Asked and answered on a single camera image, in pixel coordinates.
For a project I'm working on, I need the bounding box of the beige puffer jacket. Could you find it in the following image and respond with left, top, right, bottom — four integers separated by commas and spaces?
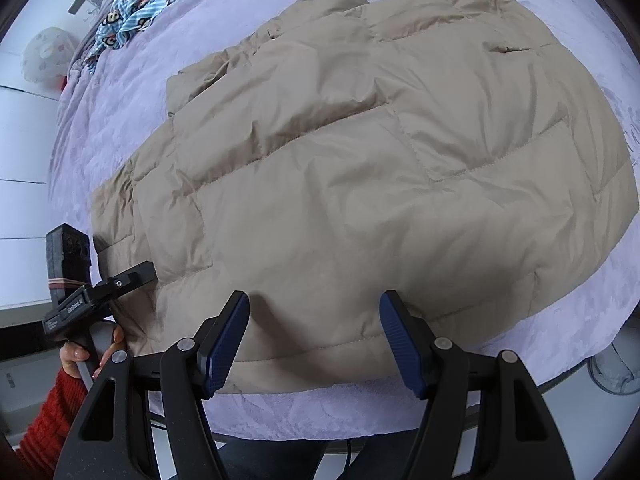
92, 0, 639, 393

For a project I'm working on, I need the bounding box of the red sleeve forearm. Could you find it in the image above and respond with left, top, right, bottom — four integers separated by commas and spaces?
16, 370, 87, 479

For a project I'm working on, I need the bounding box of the left hand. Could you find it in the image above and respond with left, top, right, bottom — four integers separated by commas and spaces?
58, 324, 126, 379

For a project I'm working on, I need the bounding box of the lilac plush bed blanket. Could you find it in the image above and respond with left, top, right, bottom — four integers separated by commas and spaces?
50, 0, 639, 440

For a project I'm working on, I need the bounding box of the white wardrobe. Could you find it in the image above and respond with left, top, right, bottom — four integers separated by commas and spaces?
1, 52, 64, 326

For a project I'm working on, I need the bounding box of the white round patterned pillow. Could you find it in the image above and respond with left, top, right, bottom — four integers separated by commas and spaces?
22, 27, 78, 84

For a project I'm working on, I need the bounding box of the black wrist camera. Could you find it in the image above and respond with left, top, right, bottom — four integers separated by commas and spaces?
46, 223, 91, 308

